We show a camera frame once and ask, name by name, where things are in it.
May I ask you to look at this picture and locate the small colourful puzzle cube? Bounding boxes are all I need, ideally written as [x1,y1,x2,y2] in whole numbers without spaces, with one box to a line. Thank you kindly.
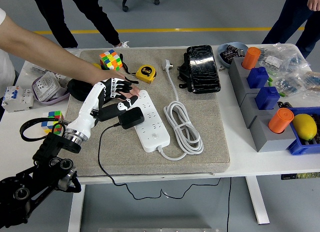
[41,110,65,137]

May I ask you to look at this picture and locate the black table control panel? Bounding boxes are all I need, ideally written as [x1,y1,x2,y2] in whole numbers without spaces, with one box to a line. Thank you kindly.
[280,171,320,181]

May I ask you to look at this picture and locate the white circuit breaker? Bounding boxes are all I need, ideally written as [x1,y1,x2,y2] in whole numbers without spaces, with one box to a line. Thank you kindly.
[1,84,35,113]

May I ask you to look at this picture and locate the black fabric pouch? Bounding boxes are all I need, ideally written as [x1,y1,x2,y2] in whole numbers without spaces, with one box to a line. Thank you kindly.
[66,78,95,103]

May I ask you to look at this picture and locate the white power strip cable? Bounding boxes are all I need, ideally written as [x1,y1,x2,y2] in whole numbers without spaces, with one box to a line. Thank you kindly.
[156,58,204,162]

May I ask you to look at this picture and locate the black plug adapter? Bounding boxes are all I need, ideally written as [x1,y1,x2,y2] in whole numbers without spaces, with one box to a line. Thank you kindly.
[117,106,145,130]

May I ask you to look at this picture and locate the blue plastic bin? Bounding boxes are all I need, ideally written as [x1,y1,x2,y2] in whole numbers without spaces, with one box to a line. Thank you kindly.
[286,106,320,157]

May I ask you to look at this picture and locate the grey holder block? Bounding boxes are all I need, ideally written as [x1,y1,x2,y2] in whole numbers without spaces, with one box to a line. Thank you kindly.
[249,113,300,153]
[236,76,266,108]
[243,91,281,130]
[228,57,253,93]

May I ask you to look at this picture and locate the clear bag brown components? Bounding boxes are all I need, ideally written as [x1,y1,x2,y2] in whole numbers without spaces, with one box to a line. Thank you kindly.
[298,70,320,93]

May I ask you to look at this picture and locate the black plastic bracket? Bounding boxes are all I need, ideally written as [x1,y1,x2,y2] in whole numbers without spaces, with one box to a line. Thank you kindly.
[176,51,193,90]

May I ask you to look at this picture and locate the yellow lemon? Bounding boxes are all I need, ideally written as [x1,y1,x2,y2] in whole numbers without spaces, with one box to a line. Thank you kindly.
[292,113,318,141]

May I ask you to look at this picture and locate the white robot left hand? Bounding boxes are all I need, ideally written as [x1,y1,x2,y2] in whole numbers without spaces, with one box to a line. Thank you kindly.
[66,77,140,140]

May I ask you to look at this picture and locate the blue plastic block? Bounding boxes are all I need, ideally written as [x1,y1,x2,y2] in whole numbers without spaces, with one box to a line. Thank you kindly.
[246,66,270,90]
[254,86,280,111]

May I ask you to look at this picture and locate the plain white socket panel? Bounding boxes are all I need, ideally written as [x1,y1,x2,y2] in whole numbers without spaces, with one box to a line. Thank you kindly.
[53,72,72,88]

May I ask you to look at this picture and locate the white power strip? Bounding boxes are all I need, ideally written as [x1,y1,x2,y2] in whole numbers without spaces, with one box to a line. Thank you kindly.
[124,89,171,153]

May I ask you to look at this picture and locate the clear bag white label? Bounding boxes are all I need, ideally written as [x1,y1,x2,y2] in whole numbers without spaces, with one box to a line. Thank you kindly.
[257,43,312,74]

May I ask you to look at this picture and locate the black hanging cable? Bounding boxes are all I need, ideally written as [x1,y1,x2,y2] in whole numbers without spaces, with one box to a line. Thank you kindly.
[226,177,232,232]

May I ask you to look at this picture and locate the thin black plug cord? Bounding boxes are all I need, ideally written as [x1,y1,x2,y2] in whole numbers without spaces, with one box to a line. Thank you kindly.
[97,121,222,201]

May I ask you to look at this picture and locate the clear bag blue components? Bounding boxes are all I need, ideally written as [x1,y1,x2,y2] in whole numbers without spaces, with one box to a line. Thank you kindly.
[271,73,308,97]

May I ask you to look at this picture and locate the white table leg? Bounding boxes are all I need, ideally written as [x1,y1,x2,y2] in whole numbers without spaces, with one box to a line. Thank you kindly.
[67,184,86,232]
[244,176,271,225]

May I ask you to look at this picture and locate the clear bag of metal parts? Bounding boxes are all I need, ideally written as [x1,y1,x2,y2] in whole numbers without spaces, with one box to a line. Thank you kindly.
[29,47,81,75]

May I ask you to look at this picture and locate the grey-brown mat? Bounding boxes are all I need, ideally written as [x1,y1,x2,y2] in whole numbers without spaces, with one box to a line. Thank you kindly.
[53,48,231,178]

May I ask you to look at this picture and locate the light blue bowl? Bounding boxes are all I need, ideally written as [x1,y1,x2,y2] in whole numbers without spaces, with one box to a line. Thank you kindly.
[216,41,249,69]

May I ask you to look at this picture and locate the glossy black flat device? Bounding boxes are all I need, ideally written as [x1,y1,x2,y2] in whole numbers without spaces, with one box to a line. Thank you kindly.
[186,44,222,95]

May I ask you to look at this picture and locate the orange cylinder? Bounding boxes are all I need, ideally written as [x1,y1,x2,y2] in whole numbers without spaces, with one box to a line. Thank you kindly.
[241,46,262,71]
[268,107,295,134]

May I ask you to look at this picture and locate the person's hand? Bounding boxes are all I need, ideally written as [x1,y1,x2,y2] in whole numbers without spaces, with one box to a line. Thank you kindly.
[306,0,320,11]
[90,68,141,101]

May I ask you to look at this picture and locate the large colourful puzzle cube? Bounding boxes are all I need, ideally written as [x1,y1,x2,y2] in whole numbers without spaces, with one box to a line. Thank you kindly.
[98,49,123,74]

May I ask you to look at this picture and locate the white socket panel purple rim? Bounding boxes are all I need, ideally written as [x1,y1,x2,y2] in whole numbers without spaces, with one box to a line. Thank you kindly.
[31,71,70,107]

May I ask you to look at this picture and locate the large yellow tape measure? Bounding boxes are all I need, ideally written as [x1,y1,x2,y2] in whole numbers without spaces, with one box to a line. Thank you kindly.
[135,64,157,85]

